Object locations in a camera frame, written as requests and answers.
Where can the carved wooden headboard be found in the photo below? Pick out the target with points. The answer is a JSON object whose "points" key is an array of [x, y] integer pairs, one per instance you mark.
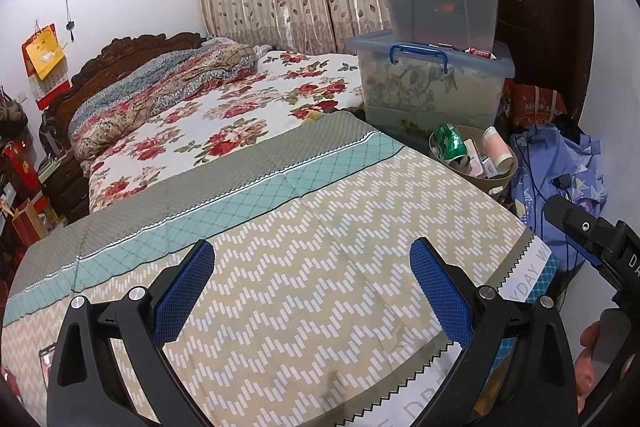
{"points": [[125, 47]]}

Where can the pink paper cup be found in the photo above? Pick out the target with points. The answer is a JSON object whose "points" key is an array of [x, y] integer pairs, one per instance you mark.
{"points": [[495, 147]]}

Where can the hanging keys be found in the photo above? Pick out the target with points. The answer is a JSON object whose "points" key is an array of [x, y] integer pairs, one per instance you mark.
{"points": [[70, 27]]}

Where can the black backpack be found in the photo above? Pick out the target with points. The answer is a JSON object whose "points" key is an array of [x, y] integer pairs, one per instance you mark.
{"points": [[50, 137]]}

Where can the orange plastic bag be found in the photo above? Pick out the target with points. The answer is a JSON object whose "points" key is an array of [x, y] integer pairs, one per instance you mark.
{"points": [[530, 102]]}

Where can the blue patterned clothing pile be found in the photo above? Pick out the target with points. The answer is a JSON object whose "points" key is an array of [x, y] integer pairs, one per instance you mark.
{"points": [[545, 167]]}

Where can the folded patterned quilt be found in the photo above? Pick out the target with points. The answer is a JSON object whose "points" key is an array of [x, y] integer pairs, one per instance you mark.
{"points": [[150, 92]]}

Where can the brown yellow cardboard box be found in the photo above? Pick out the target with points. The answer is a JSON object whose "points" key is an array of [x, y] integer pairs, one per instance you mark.
{"points": [[487, 167]]}

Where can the dark wooden nightstand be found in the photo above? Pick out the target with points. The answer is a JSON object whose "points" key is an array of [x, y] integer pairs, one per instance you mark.
{"points": [[65, 192]]}

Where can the chevron patterned tablecloth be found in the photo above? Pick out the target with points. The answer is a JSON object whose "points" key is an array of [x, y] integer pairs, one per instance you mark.
{"points": [[300, 257]]}

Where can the person's right hand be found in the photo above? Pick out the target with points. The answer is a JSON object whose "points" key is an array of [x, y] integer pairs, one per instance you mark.
{"points": [[585, 377]]}

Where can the beige wastebasket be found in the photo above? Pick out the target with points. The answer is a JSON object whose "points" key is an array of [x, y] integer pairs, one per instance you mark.
{"points": [[495, 189]]}

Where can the floral bed sheet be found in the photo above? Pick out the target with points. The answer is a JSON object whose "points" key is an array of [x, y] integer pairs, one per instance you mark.
{"points": [[225, 127]]}

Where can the red gift bag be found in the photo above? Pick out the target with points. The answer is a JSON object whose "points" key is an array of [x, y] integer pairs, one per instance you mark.
{"points": [[20, 167]]}

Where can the red yellow wall calendar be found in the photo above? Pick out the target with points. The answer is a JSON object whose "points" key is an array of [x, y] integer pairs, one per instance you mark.
{"points": [[45, 57]]}

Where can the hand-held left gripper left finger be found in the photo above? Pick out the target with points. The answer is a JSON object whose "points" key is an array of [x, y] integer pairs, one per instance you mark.
{"points": [[182, 292]]}

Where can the crushed green can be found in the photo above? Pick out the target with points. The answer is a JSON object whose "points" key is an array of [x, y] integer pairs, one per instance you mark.
{"points": [[450, 142]]}

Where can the red cigarette pack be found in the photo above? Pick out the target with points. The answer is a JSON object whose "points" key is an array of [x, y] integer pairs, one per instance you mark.
{"points": [[480, 53]]}

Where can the brown handbag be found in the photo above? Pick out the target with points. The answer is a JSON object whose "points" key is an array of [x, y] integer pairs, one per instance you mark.
{"points": [[12, 117]]}

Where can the smartphone in dark case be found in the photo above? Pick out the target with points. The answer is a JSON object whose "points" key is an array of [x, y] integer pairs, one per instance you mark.
{"points": [[47, 357]]}

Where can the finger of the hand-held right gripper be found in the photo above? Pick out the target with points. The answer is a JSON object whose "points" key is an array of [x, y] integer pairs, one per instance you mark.
{"points": [[587, 253], [575, 219]]}

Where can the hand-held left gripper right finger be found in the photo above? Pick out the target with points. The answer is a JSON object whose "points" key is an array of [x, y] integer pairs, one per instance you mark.
{"points": [[440, 292]]}

